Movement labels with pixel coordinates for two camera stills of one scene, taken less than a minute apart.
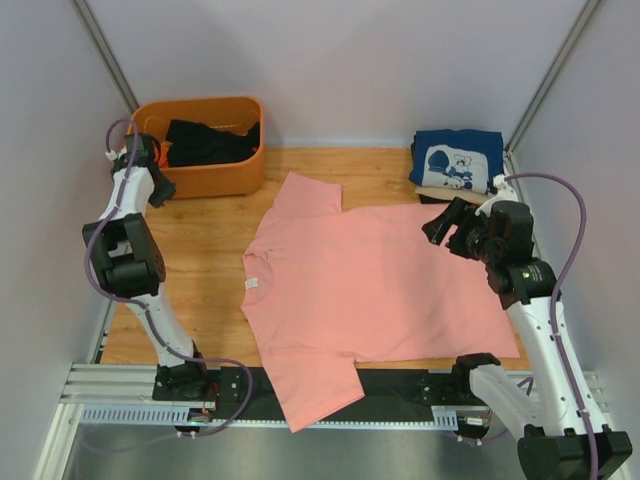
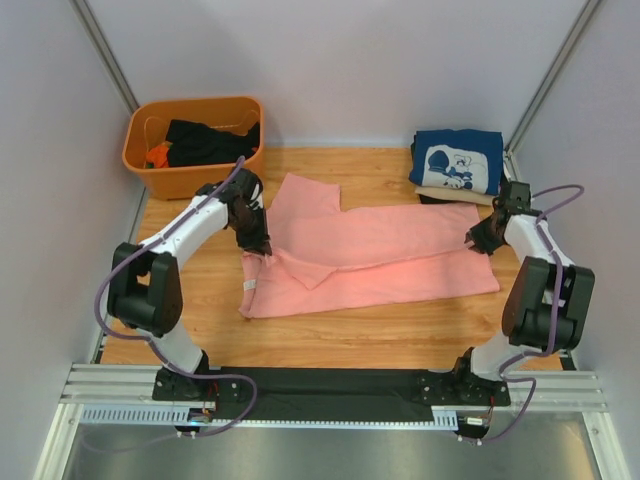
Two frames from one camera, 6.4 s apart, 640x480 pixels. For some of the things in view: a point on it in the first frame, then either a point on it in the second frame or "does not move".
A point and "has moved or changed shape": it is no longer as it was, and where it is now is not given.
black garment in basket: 193,143 does not move
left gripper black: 166,193 to 258,242
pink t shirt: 326,287 has moved or changed shape
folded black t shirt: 427,199 does not move
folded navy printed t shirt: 463,160 does not move
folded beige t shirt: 467,195 does not move
